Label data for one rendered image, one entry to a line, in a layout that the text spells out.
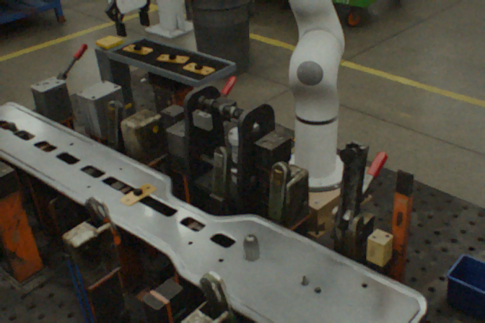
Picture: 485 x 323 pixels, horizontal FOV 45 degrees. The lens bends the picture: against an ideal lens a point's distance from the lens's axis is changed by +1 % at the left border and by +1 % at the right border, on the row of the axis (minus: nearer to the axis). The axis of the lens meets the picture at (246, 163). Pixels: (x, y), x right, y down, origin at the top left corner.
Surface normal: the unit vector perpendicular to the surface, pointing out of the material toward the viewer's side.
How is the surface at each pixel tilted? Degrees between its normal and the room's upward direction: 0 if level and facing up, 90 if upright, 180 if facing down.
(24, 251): 90
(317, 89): 127
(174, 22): 90
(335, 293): 0
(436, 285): 0
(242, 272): 0
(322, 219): 90
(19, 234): 90
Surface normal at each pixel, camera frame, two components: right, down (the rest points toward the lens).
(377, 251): -0.66, 0.44
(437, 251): -0.06, -0.84
